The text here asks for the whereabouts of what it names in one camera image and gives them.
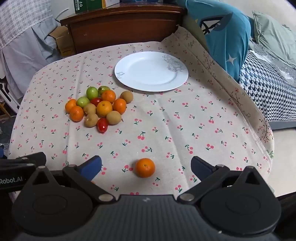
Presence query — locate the pale green pillow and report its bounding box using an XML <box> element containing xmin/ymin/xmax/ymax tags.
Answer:
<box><xmin>252</xmin><ymin>10</ymin><xmax>296</xmax><ymax>70</ymax></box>

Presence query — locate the tangerine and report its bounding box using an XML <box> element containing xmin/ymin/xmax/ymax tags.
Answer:
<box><xmin>96</xmin><ymin>100</ymin><xmax>113</xmax><ymax>118</ymax></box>
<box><xmin>135</xmin><ymin>158</ymin><xmax>155</xmax><ymax>178</ymax></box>
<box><xmin>113</xmin><ymin>98</ymin><xmax>127</xmax><ymax>115</ymax></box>
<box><xmin>70</xmin><ymin>106</ymin><xmax>84</xmax><ymax>122</ymax></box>
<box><xmin>65</xmin><ymin>99</ymin><xmax>77</xmax><ymax>113</ymax></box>
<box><xmin>101</xmin><ymin>90</ymin><xmax>116</xmax><ymax>104</ymax></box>

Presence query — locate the checkered cloth cover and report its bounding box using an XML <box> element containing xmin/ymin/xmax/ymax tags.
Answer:
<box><xmin>0</xmin><ymin>0</ymin><xmax>57</xmax><ymax>50</ymax></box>

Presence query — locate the green and white carton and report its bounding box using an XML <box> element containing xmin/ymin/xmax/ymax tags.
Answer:
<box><xmin>73</xmin><ymin>0</ymin><xmax>121</xmax><ymax>15</ymax></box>

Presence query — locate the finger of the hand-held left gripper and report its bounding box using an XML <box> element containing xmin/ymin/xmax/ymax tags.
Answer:
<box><xmin>15</xmin><ymin>152</ymin><xmax>47</xmax><ymax>165</ymax></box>

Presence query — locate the olive green cushion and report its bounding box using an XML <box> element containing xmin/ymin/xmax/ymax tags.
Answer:
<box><xmin>181</xmin><ymin>15</ymin><xmax>210</xmax><ymax>50</ymax></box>

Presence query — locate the cardboard box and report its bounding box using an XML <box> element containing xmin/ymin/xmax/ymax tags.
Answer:
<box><xmin>48</xmin><ymin>25</ymin><xmax>77</xmax><ymax>57</ymax></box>

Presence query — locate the cherry print tablecloth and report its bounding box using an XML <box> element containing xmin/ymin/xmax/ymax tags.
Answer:
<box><xmin>6</xmin><ymin>25</ymin><xmax>275</xmax><ymax>200</ymax></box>

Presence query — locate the houndstooth blanket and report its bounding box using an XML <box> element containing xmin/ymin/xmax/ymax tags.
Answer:
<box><xmin>238</xmin><ymin>42</ymin><xmax>296</xmax><ymax>123</ymax></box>

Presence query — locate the brown wooden cabinet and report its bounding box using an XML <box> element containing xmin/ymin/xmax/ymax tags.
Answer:
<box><xmin>60</xmin><ymin>2</ymin><xmax>186</xmax><ymax>55</ymax></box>

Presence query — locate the teal star print pillow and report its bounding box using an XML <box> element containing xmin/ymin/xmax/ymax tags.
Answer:
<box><xmin>179</xmin><ymin>0</ymin><xmax>255</xmax><ymax>82</ymax></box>

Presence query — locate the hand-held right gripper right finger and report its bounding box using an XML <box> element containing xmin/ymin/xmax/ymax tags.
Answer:
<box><xmin>177</xmin><ymin>156</ymin><xmax>270</xmax><ymax>204</ymax></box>

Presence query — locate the white plate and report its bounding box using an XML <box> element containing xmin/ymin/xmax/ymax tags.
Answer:
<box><xmin>114</xmin><ymin>51</ymin><xmax>189</xmax><ymax>92</ymax></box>

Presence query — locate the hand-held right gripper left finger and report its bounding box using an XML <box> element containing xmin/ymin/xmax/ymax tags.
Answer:
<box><xmin>22</xmin><ymin>156</ymin><xmax>116</xmax><ymax>204</ymax></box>

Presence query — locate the white case with black handles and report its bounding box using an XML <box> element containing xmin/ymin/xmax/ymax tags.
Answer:
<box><xmin>0</xmin><ymin>77</ymin><xmax>22</xmax><ymax>112</ymax></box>

